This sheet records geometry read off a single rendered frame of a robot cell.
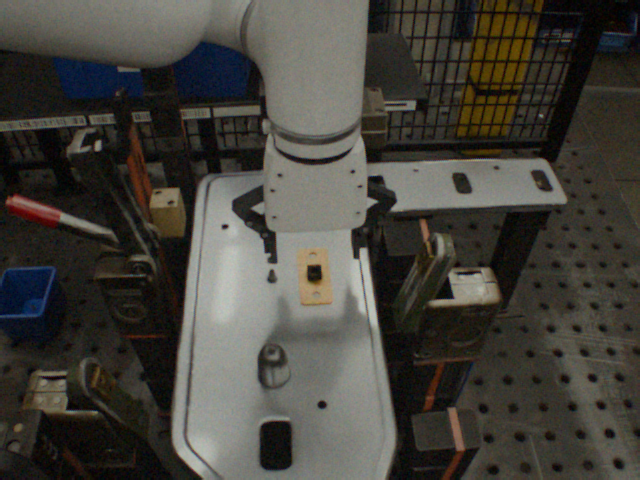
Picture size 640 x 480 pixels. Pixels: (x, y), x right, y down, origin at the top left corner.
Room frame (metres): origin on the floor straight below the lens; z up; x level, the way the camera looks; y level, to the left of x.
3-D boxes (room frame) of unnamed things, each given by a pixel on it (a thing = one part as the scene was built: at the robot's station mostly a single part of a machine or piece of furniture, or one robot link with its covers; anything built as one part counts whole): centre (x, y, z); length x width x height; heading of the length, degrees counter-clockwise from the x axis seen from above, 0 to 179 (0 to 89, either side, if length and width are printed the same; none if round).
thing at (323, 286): (0.42, 0.00, 1.01); 0.08 x 0.04 x 0.01; 4
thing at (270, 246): (0.41, 0.06, 1.07); 0.03 x 0.03 x 0.07; 4
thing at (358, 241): (0.42, -0.06, 1.07); 0.03 x 0.03 x 0.07; 4
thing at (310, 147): (0.42, 0.00, 1.22); 0.09 x 0.08 x 0.03; 94
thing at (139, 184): (0.50, 0.21, 0.95); 0.03 x 0.01 x 0.50; 4
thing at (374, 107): (0.69, -0.06, 0.88); 0.08 x 0.08 x 0.36; 4
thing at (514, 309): (0.59, -0.32, 0.84); 0.11 x 0.06 x 0.29; 94
